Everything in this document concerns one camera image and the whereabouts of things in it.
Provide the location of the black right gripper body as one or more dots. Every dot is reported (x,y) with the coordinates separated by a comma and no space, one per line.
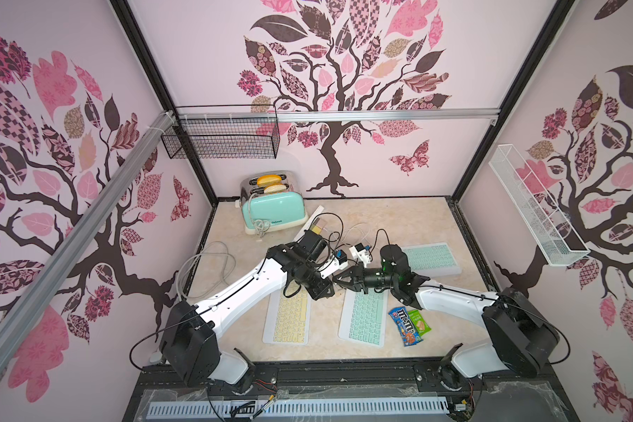
(362,280)

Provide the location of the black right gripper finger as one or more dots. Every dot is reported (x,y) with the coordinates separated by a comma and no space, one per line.
(355,283)
(353,271)

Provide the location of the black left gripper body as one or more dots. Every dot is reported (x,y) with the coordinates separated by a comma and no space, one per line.
(310,280)

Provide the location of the white power strip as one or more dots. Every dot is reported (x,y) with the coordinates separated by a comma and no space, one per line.
(307,226)

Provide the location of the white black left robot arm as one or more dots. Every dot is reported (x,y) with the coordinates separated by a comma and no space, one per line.
(190,339)

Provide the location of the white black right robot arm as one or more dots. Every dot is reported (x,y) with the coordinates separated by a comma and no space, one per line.
(519,338)

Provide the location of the green snack packet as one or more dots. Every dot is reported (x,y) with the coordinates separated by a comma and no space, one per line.
(420,324)

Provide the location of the blue candy bag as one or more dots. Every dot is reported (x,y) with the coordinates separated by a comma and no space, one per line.
(405,326)

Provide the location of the mint green toaster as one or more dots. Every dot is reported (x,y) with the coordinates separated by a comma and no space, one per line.
(271,201)

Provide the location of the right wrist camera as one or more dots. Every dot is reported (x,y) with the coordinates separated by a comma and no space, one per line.
(361,255)

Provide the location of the green wireless keyboard centre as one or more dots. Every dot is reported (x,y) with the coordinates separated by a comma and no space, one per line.
(363,318)

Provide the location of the green wireless keyboard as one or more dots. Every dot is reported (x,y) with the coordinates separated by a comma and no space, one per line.
(432,260)
(363,318)

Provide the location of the green wireless keyboard right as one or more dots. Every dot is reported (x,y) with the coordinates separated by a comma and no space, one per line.
(432,260)

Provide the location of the yellow wireless keyboard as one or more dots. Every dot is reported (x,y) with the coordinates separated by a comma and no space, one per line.
(287,321)

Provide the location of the black wire basket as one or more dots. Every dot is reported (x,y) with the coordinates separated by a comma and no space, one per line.
(224,132)

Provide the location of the white slotted cable duct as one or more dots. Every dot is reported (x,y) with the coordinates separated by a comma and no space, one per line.
(296,408)

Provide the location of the aluminium rail back wall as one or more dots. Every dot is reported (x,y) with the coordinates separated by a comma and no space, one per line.
(375,115)

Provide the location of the aluminium rail wall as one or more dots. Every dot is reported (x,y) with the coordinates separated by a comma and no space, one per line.
(37,296)
(375,115)

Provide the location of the white wire shelf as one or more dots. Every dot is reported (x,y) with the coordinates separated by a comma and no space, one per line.
(527,183)

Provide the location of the aluminium rail left wall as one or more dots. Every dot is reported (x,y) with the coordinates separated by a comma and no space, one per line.
(37,296)

